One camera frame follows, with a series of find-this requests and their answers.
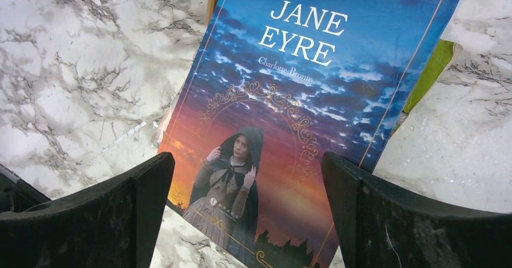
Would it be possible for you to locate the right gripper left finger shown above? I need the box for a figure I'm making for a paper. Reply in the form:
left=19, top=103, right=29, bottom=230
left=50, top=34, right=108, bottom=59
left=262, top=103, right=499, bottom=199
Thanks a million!
left=1, top=152, right=175, bottom=267

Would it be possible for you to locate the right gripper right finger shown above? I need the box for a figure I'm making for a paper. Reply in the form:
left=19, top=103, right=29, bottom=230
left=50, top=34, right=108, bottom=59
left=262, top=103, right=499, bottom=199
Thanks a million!
left=321, top=152, right=511, bottom=267

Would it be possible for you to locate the blue sunset cover book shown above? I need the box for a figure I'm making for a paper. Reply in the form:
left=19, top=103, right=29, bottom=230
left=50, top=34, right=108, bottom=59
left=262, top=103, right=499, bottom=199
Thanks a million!
left=159, top=0, right=460, bottom=267

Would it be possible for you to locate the lime green 65-storey treehouse book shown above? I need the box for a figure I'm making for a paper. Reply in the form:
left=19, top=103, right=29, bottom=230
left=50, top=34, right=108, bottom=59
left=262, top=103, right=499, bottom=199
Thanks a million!
left=391, top=39, right=464, bottom=134

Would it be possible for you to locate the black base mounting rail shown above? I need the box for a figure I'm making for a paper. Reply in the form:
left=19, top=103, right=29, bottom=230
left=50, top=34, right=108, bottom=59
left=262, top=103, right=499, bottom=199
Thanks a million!
left=1, top=164, right=51, bottom=212

